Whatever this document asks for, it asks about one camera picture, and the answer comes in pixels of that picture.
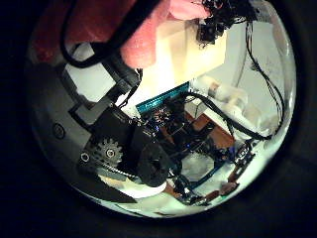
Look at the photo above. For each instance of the orange button shirt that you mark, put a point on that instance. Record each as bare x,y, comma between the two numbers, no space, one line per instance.
142,43

